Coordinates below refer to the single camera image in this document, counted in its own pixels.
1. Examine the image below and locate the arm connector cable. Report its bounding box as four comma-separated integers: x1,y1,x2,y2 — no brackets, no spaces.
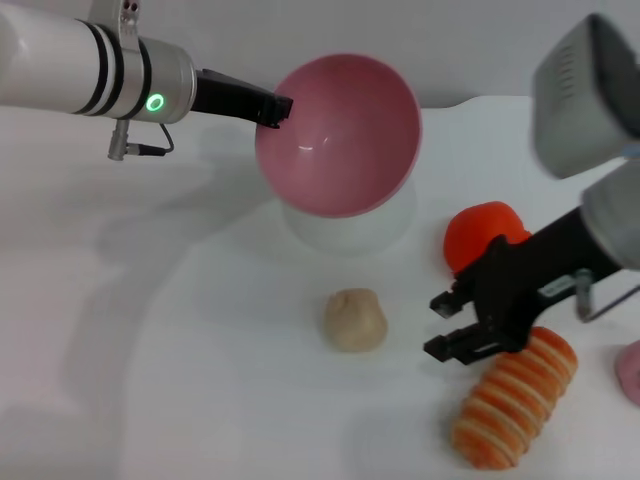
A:
108,119,175,162
574,269,640,324

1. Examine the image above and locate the right arm connector cable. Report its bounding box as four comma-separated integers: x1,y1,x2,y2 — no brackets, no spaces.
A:
574,269,640,324

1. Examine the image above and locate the red toy apple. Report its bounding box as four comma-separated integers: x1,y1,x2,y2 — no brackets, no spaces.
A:
443,200,532,276

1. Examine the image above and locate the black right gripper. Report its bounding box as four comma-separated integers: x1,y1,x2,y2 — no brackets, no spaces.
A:
423,204,624,366

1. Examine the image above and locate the orange striped bread roll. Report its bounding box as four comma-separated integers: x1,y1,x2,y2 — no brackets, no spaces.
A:
451,326,579,470

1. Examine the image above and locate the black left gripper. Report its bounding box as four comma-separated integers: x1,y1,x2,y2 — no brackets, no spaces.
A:
192,68,295,131

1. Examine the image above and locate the beige egg yolk pastry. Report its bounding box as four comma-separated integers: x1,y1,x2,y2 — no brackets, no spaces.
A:
323,288,389,354

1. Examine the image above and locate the pink plastic bowl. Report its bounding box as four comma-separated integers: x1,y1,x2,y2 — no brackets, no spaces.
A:
254,52,424,219

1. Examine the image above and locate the pink toy donut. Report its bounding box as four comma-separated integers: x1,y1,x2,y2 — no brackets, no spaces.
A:
613,339,640,406

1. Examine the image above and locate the left arm connector cable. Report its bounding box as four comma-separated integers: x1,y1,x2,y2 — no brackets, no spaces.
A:
108,119,175,162

